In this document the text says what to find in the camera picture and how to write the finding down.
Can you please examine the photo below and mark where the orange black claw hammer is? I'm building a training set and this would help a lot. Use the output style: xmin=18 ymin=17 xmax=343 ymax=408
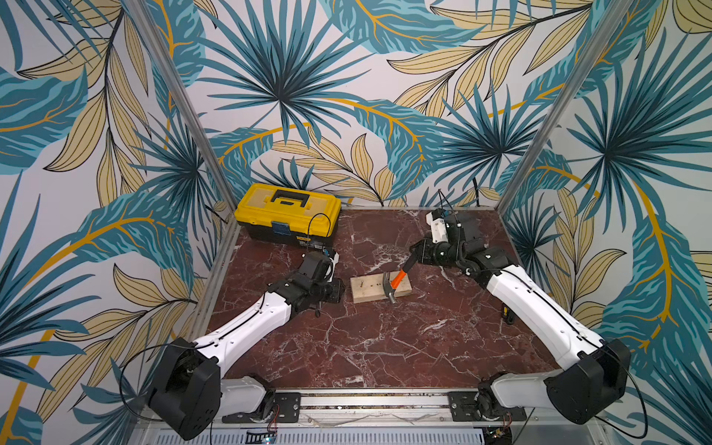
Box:
xmin=382 ymin=254 xmax=416 ymax=304

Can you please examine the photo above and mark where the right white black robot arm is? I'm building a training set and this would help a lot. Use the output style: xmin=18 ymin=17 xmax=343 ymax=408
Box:
xmin=404 ymin=210 xmax=630 ymax=425

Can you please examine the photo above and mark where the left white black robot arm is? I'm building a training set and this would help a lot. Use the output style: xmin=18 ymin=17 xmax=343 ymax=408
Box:
xmin=148 ymin=273 xmax=345 ymax=441

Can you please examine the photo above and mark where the light wooden board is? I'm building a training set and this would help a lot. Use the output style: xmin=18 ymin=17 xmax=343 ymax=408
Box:
xmin=350 ymin=273 xmax=413 ymax=304

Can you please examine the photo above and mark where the yellow black plastic toolbox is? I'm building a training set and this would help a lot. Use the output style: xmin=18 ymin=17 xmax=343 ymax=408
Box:
xmin=234 ymin=184 xmax=341 ymax=250

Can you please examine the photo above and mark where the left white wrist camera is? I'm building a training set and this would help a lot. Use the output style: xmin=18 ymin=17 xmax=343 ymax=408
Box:
xmin=306 ymin=248 xmax=339 ymax=282

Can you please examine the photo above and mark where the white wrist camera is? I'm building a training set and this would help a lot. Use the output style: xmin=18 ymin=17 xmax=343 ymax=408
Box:
xmin=426 ymin=209 xmax=451 ymax=244
xmin=306 ymin=248 xmax=339 ymax=282

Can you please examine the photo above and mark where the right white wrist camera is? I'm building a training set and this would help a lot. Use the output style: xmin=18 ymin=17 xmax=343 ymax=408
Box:
xmin=426 ymin=209 xmax=451 ymax=244

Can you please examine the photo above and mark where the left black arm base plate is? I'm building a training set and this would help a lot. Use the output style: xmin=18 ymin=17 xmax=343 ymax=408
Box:
xmin=222 ymin=391 xmax=301 ymax=425

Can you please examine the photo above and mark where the aluminium front frame rail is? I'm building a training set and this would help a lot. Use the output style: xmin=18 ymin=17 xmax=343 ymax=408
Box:
xmin=129 ymin=386 xmax=613 ymax=430

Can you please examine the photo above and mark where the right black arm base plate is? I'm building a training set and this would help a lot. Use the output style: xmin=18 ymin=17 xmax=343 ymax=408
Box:
xmin=447 ymin=390 xmax=527 ymax=424

